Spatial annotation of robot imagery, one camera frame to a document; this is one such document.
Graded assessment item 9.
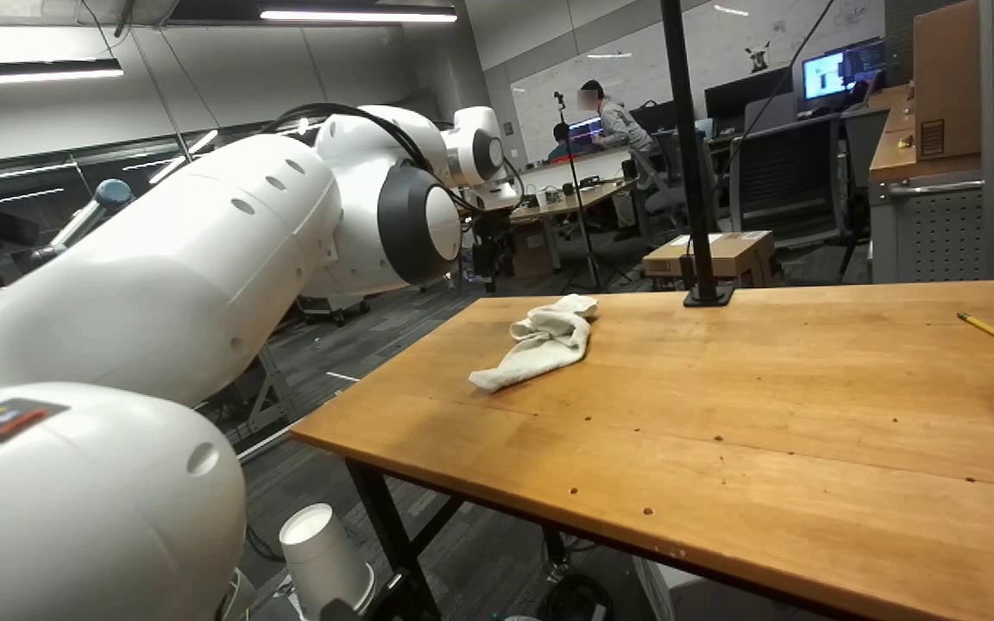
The person in grey shirt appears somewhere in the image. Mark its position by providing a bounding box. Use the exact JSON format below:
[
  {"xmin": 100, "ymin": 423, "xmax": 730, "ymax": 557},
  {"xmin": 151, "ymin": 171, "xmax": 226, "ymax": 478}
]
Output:
[{"xmin": 572, "ymin": 75, "xmax": 660, "ymax": 164}]

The white paper cup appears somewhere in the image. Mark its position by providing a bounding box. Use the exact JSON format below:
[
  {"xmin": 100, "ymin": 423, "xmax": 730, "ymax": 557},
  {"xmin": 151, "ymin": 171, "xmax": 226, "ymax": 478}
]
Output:
[{"xmin": 274, "ymin": 500, "xmax": 383, "ymax": 621}]

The large cardboard box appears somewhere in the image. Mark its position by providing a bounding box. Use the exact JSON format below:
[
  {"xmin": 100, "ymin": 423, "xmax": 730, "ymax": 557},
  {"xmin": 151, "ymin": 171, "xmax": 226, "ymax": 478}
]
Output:
[{"xmin": 908, "ymin": 0, "xmax": 994, "ymax": 161}]

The long wooden work desk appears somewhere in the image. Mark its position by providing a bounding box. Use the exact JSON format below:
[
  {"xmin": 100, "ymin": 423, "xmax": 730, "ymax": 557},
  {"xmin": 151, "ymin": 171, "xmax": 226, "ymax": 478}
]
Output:
[{"xmin": 506, "ymin": 175, "xmax": 637, "ymax": 232}]

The long ceiling light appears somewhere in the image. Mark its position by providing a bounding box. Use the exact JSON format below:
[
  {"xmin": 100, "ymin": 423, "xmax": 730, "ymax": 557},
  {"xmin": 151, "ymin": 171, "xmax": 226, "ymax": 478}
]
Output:
[
  {"xmin": 254, "ymin": 6, "xmax": 462, "ymax": 26},
  {"xmin": 0, "ymin": 57, "xmax": 126, "ymax": 89}
]

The black upright pole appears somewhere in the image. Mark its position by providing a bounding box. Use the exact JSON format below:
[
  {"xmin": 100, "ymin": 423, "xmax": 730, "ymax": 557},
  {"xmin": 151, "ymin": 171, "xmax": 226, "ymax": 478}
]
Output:
[{"xmin": 655, "ymin": 0, "xmax": 742, "ymax": 310}]

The grey drawer cabinet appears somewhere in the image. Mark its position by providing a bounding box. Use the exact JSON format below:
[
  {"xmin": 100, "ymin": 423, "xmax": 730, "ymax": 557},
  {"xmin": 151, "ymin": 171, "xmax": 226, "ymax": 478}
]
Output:
[{"xmin": 865, "ymin": 83, "xmax": 994, "ymax": 287}]

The white terry towel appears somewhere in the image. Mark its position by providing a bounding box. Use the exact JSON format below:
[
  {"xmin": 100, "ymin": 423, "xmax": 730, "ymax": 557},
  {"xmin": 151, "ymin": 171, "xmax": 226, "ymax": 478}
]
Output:
[{"xmin": 465, "ymin": 294, "xmax": 604, "ymax": 397}]

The black metal table frame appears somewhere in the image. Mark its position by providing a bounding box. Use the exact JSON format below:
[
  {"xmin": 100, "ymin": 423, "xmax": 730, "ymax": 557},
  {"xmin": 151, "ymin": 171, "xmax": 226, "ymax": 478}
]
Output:
[{"xmin": 339, "ymin": 454, "xmax": 637, "ymax": 621}]

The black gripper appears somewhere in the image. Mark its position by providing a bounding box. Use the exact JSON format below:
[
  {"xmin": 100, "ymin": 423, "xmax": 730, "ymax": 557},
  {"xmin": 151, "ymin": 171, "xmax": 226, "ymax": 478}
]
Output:
[{"xmin": 468, "ymin": 185, "xmax": 522, "ymax": 279}]

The lit computer monitor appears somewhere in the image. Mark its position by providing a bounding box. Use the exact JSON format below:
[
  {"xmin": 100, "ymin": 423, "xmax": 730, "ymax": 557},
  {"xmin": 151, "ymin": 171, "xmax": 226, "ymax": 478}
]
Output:
[{"xmin": 798, "ymin": 43, "xmax": 889, "ymax": 115}]

